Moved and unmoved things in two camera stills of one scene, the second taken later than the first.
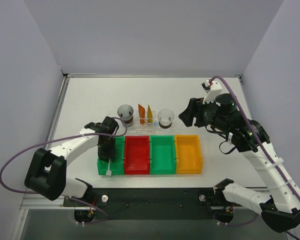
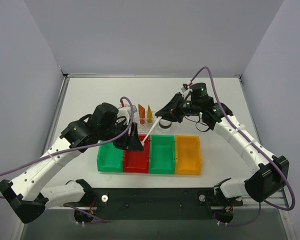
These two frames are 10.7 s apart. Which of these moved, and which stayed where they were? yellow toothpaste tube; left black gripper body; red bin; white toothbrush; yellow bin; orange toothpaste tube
Moved: white toothbrush; left black gripper body
Stayed: yellow toothpaste tube; orange toothpaste tube; red bin; yellow bin
